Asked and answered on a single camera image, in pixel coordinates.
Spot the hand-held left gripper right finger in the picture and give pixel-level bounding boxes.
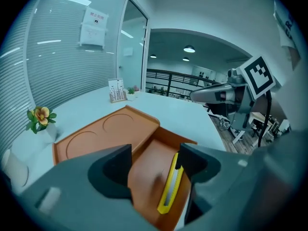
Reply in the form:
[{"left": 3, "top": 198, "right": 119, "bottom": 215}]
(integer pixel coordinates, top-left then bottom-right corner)
[{"left": 177, "top": 142, "right": 252, "bottom": 231}]

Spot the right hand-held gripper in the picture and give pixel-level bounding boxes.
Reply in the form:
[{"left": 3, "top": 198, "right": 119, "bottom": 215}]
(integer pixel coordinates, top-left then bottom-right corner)
[{"left": 190, "top": 54, "right": 281, "bottom": 129}]

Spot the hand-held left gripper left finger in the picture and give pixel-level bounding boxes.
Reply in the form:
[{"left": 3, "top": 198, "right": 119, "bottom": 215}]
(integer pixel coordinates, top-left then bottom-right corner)
[{"left": 18, "top": 143, "right": 167, "bottom": 231}]

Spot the yellow utility knife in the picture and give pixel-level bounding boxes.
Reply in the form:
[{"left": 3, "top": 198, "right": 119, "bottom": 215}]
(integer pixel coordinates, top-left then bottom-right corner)
[{"left": 156, "top": 152, "right": 185, "bottom": 214}]

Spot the orange wooden box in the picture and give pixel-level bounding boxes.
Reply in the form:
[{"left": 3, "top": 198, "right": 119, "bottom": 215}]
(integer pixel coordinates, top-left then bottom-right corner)
[{"left": 52, "top": 104, "right": 198, "bottom": 231}]

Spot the black metal railing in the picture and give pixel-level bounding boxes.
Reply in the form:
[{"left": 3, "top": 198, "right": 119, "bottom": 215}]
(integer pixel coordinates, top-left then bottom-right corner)
[{"left": 146, "top": 68, "right": 217, "bottom": 98}]

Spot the white square table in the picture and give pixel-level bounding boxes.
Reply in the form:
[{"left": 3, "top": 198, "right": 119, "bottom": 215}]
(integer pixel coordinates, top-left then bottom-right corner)
[{"left": 9, "top": 85, "right": 227, "bottom": 194}]

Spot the white cup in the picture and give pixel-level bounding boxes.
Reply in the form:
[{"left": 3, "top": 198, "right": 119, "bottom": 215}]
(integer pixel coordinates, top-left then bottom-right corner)
[{"left": 1, "top": 148, "right": 29, "bottom": 187}]

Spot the small potted succulent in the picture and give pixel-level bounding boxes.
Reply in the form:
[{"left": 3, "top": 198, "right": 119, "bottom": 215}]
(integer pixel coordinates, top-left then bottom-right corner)
[{"left": 126, "top": 85, "right": 141, "bottom": 101}]

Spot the potted orange flower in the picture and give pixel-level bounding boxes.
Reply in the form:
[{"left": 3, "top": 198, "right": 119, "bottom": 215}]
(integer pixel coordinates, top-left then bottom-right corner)
[{"left": 26, "top": 106, "right": 58, "bottom": 144}]

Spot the frosted glass door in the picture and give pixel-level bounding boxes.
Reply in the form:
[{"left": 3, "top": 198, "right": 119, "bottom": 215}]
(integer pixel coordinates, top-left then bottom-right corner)
[{"left": 116, "top": 0, "right": 151, "bottom": 92}]

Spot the person's white shirt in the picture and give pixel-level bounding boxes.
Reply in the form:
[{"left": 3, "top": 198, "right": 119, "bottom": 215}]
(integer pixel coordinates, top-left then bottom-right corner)
[{"left": 273, "top": 0, "right": 301, "bottom": 57}]

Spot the white paper notice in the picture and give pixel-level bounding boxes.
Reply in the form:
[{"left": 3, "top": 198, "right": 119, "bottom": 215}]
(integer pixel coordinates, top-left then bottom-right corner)
[{"left": 77, "top": 6, "right": 109, "bottom": 50}]

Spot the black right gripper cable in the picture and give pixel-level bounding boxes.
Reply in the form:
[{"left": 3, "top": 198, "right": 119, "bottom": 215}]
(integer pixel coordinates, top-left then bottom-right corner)
[{"left": 257, "top": 91, "right": 273, "bottom": 148}]

